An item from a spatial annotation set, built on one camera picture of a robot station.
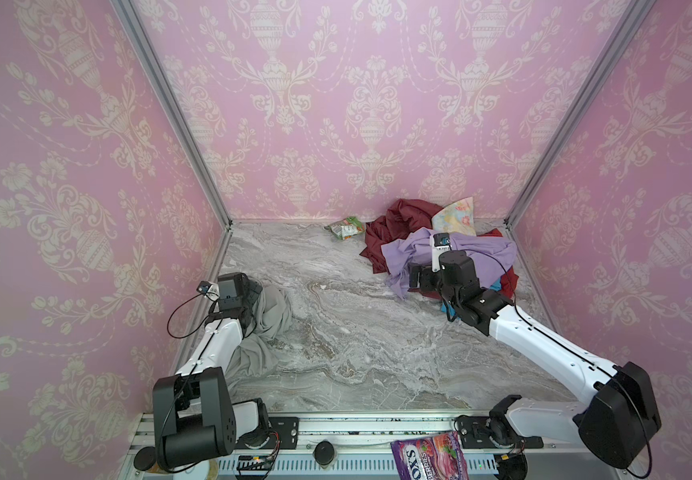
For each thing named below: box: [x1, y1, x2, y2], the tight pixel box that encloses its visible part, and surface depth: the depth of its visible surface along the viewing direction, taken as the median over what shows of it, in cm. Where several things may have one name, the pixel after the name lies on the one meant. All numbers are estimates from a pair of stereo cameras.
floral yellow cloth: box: [432, 196, 477, 236], surface depth 115 cm
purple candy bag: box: [390, 431, 470, 480], surface depth 70 cm
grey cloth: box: [227, 286, 293, 380], surface depth 87 cm
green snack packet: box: [324, 216, 365, 240], surface depth 118 cm
